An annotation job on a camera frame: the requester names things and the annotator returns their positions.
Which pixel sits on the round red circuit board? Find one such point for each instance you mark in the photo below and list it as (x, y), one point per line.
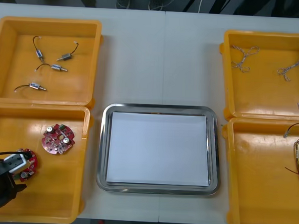
(59, 139)
(32, 161)

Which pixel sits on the steel tray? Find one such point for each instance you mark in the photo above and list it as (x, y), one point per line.
(103, 149)

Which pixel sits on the white paper sheet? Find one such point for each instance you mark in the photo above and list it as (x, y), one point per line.
(157, 149)

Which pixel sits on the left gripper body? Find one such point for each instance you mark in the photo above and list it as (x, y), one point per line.
(18, 185)

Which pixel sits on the blue-white harness black connector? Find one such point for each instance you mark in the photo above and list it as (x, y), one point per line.
(293, 65)

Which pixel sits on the yellow-orange plastic bin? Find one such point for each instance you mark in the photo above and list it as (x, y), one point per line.
(73, 89)
(262, 94)
(260, 196)
(49, 187)

